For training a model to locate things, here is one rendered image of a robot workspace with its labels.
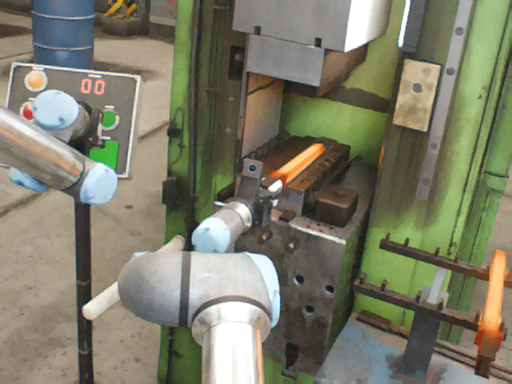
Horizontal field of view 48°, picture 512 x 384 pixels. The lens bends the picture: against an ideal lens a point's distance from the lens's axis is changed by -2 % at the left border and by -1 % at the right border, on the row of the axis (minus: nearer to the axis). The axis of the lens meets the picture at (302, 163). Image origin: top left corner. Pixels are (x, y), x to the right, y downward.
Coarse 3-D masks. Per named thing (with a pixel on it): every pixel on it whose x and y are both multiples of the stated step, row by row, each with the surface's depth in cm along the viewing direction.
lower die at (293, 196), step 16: (288, 144) 187; (304, 144) 186; (336, 144) 189; (272, 160) 170; (288, 160) 171; (320, 160) 174; (336, 160) 176; (240, 176) 159; (304, 176) 161; (320, 176) 164; (288, 192) 155; (304, 192) 153; (288, 208) 156; (304, 208) 157
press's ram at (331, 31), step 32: (256, 0) 141; (288, 0) 138; (320, 0) 136; (352, 0) 133; (384, 0) 161; (256, 32) 146; (288, 32) 141; (320, 32) 138; (352, 32) 139; (384, 32) 171
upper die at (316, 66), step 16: (256, 48) 145; (272, 48) 144; (288, 48) 142; (304, 48) 141; (320, 48) 139; (256, 64) 147; (272, 64) 145; (288, 64) 144; (304, 64) 142; (320, 64) 140; (336, 64) 151; (352, 64) 166; (304, 80) 143; (320, 80) 142
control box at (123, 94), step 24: (24, 72) 154; (48, 72) 155; (72, 72) 155; (96, 72) 156; (24, 96) 153; (72, 96) 154; (96, 96) 155; (120, 96) 156; (120, 120) 155; (120, 144) 154; (120, 168) 154
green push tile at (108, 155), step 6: (108, 144) 153; (114, 144) 153; (90, 150) 152; (96, 150) 153; (102, 150) 153; (108, 150) 153; (114, 150) 153; (90, 156) 152; (96, 156) 152; (102, 156) 153; (108, 156) 153; (114, 156) 153; (102, 162) 152; (108, 162) 153; (114, 162) 153; (114, 168) 153
